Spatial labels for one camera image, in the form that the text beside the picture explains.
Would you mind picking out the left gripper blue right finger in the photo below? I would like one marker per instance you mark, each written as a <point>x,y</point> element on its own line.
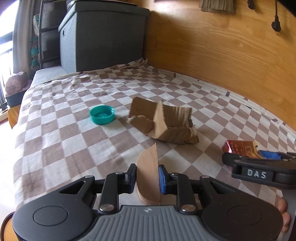
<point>178,185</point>

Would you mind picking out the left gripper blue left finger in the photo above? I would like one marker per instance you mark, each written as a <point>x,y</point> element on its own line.
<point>115,184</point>

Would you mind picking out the beige cardboard piece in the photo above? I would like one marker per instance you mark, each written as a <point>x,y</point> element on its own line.
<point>148,177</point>

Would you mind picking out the red cigarette box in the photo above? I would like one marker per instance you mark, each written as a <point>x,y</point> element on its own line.
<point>242,148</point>

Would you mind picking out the yellow bamboo trash bin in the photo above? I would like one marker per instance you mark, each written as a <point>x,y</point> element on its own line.
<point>7,232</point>

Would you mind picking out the right hand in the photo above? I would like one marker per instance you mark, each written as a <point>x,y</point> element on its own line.
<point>282,207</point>

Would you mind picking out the torn brown cardboard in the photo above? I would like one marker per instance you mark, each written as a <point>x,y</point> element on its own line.
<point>162,122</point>

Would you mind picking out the teal plastic lid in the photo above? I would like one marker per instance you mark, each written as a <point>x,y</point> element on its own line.
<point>102,114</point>

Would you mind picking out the brown white checkered cloth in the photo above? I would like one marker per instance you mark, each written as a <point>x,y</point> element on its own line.
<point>57,142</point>

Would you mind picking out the yellow cloth covered stool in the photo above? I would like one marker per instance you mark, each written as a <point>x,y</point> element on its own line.
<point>13,115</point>

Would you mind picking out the grey cushion pad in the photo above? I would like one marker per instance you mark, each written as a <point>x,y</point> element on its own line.
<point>47,74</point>

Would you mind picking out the grey storage box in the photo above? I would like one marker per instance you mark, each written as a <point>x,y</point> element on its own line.
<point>100,34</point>

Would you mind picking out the black drawer tower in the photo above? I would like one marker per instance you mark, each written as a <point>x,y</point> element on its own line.
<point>51,15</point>

